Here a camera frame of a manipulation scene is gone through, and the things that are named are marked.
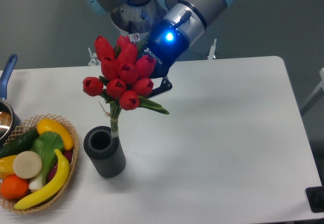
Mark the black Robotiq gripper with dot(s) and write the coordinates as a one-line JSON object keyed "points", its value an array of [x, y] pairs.
{"points": [[174, 34]]}

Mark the red tulip bouquet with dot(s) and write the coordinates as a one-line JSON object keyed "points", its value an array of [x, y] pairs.
{"points": [[125, 82]]}

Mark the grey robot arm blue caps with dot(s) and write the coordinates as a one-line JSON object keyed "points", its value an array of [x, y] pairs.
{"points": [[137, 18]]}

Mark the dark grey ribbed vase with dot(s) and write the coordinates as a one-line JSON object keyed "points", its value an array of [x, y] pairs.
{"points": [[104, 151]]}

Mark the dark red fruit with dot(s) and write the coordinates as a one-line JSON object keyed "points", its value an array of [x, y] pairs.
{"points": [[68, 155]]}

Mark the yellow squash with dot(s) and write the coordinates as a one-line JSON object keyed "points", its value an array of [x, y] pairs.
{"points": [[48, 124]]}

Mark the green bok choy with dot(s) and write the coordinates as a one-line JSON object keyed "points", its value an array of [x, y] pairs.
{"points": [[44, 146]]}

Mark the yellow banana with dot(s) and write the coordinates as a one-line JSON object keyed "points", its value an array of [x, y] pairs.
{"points": [[51, 188]]}

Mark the woven wicker basket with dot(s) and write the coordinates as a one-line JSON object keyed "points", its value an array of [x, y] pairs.
{"points": [[25, 126]]}

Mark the green cucumber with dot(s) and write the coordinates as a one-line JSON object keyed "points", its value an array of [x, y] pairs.
{"points": [[20, 144]]}

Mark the beige round disc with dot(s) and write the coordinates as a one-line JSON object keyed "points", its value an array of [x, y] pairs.
{"points": [[27, 164]]}

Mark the yellow bell pepper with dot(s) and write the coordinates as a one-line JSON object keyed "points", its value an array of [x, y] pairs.
{"points": [[6, 166]]}

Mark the orange fruit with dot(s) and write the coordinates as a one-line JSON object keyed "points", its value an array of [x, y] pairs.
{"points": [[14, 187]]}

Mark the black device at table edge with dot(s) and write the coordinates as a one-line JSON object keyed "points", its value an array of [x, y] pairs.
{"points": [[315, 198]]}

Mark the white frame at right edge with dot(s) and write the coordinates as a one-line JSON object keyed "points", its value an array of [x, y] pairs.
{"points": [[313, 97]]}

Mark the blue handled saucepan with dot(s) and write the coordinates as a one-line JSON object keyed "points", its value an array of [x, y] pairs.
{"points": [[9, 119]]}

